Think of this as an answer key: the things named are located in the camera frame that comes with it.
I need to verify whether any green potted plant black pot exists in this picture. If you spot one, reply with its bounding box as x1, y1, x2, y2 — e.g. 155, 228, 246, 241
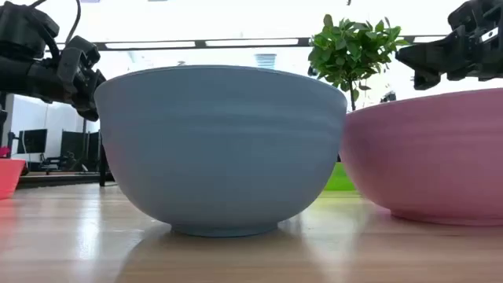
307, 13, 412, 113

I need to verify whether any large pink plastic bowl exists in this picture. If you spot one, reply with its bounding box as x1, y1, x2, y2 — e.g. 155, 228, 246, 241
340, 86, 503, 228

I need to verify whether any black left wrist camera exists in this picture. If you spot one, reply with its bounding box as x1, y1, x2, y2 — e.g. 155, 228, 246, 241
57, 35, 101, 68

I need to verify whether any large red-orange plastic bowl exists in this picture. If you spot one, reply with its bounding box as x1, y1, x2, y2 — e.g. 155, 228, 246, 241
0, 158, 27, 200

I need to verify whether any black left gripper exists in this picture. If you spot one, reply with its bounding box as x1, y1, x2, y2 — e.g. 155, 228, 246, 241
58, 62, 106, 121

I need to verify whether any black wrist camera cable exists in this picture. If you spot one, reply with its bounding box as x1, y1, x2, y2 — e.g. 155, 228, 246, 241
62, 0, 83, 46

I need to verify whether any large green plastic bowl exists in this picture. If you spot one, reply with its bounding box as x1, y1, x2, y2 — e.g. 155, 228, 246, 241
324, 162, 358, 193

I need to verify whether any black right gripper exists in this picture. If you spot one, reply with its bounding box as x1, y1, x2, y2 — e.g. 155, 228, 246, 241
395, 23, 503, 91

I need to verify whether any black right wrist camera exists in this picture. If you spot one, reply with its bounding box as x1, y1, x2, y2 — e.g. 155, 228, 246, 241
447, 0, 503, 31

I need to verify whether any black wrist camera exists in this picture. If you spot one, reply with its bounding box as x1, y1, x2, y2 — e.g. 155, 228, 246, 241
57, 35, 101, 68
447, 0, 503, 31

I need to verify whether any black horizontal beam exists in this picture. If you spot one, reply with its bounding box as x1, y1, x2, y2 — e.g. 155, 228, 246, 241
54, 34, 451, 52

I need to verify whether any dark computer monitor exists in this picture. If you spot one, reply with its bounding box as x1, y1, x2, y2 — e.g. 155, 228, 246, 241
61, 130, 101, 160
16, 128, 48, 155

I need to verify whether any large blue plastic bowl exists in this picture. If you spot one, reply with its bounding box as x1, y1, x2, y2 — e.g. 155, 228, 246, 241
93, 64, 349, 238

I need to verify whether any white wall vent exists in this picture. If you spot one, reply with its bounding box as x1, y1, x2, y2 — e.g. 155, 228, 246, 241
254, 53, 277, 70

